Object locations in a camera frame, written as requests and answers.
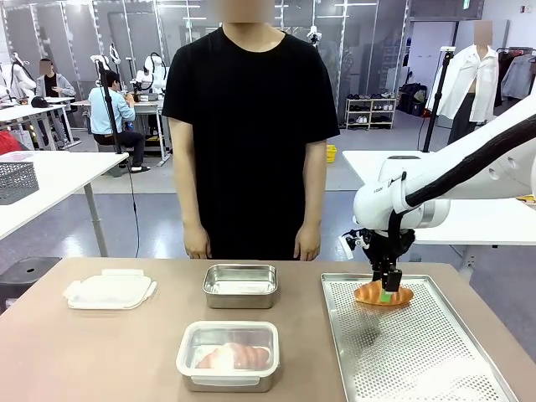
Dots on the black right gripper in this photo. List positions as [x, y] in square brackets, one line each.
[387, 247]

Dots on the clear plastic clip lid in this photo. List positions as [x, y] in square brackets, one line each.
[109, 290]
[228, 335]

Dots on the steel rectangular container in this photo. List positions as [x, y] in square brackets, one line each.
[240, 285]
[228, 383]

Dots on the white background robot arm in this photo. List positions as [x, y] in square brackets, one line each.
[153, 75]

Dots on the person's left forearm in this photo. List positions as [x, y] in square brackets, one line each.
[313, 201]

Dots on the person's right forearm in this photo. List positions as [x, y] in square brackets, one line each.
[192, 201]

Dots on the person's left hand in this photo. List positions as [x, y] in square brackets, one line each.
[307, 245]

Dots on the person's right hand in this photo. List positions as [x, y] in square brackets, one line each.
[197, 243]

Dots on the perforated metal baking tray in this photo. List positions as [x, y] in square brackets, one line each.
[410, 356]

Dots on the small yellow basket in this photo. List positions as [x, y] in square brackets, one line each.
[331, 153]

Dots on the yellow crate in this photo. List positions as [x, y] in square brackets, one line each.
[529, 199]

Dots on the white shoe rack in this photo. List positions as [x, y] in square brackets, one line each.
[370, 113]

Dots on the black bag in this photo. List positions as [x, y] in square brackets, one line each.
[412, 98]

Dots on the person in black t-shirt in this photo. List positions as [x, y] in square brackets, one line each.
[251, 125]

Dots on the mannequin in white shirt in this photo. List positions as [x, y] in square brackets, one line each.
[471, 84]

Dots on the clothes rack with garments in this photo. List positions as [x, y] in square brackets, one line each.
[517, 75]

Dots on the seated person light blue shirt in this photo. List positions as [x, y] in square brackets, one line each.
[106, 113]

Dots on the white table with grey basket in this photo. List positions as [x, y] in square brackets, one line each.
[71, 171]

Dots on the black round stool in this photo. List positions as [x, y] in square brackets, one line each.
[25, 276]

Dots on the grey perforated basket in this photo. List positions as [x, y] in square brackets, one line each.
[17, 182]

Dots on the seated person grey hoodie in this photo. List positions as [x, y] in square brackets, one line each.
[52, 86]

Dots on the black cap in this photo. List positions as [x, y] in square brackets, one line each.
[39, 101]

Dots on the white background desk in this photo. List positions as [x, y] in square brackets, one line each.
[25, 115]

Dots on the red fabric item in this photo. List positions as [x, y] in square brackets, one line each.
[8, 142]

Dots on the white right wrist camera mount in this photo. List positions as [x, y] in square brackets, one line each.
[351, 245]

